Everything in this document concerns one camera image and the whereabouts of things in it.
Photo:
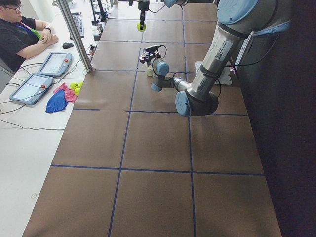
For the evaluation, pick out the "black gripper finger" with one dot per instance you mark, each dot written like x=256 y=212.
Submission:
x=143 y=59
x=142 y=17

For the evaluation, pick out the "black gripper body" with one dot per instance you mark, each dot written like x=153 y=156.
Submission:
x=142 y=6
x=148 y=59

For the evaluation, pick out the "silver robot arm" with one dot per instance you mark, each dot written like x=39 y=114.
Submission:
x=237 y=19
x=170 y=3

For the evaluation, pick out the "blue toy ball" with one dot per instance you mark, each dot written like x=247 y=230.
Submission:
x=57 y=102

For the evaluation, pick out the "small metal cup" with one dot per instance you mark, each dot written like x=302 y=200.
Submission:
x=100 y=27

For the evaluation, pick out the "black keyboard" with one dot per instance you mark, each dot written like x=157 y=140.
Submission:
x=77 y=18

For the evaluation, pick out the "black computer mouse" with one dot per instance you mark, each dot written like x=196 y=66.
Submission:
x=67 y=45

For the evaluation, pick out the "pink toy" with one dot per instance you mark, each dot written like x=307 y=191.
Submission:
x=69 y=93

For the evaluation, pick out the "upper teach pendant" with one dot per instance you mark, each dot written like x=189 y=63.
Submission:
x=56 y=64

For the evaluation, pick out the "teach pendant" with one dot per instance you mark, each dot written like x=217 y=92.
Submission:
x=32 y=89
x=56 y=64

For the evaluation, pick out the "green stick toy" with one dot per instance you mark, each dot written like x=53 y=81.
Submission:
x=36 y=33

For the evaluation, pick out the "lower teach pendant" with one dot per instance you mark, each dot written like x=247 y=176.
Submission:
x=32 y=89

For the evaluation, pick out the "seated person with glasses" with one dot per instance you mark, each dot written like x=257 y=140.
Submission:
x=17 y=42

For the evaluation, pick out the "aluminium frame post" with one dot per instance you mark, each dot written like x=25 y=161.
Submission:
x=64 y=8

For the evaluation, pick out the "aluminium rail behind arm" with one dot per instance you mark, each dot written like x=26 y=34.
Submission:
x=244 y=50

